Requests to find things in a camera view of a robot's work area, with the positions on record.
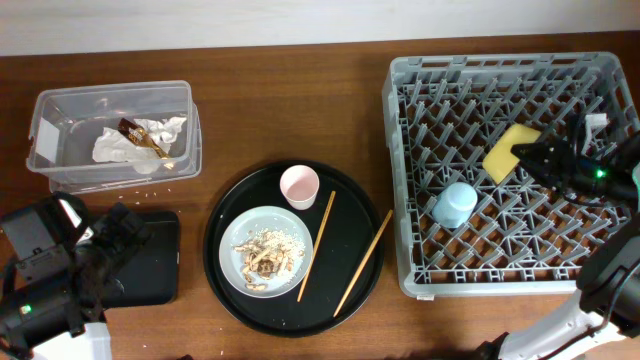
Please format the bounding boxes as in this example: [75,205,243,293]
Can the food scraps on plate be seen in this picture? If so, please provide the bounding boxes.
[232,229,306,292]

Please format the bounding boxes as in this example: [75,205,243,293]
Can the grey plate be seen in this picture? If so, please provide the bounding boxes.
[218,206,314,299]

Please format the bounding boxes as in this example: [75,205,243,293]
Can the yellow bowl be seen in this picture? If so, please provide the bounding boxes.
[482,124,541,184]

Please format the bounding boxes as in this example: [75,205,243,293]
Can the clear plastic waste bin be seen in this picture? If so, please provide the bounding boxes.
[26,80,202,194]

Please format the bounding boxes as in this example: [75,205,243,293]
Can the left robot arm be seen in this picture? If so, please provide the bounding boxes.
[1,199,151,359]

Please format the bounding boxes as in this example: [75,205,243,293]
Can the round black serving tray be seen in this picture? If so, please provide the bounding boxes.
[203,160,384,338]

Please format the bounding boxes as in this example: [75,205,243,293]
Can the pink cup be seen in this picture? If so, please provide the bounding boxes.
[279,165,320,210]

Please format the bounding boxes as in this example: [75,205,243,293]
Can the wooden chopstick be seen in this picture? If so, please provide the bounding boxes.
[296,190,336,303]
[333,210,394,318]

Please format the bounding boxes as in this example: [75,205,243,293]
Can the white napkin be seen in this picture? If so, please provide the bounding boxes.
[92,116,187,175]

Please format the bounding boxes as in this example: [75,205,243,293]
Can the gold snack wrapper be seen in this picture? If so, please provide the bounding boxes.
[117,118,178,160]

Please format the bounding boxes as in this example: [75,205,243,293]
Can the small blue cup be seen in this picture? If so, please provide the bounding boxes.
[432,182,478,229]

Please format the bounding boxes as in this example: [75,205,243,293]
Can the black rectangular tray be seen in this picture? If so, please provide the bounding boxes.
[103,211,180,309]

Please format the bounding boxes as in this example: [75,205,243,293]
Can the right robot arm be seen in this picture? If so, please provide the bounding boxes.
[472,113,639,359]

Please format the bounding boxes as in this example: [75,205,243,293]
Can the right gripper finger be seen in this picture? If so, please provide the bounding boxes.
[510,140,573,161]
[520,159,575,193]

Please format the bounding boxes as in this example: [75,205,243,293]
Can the grey dishwasher rack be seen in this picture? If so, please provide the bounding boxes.
[382,52,639,300]

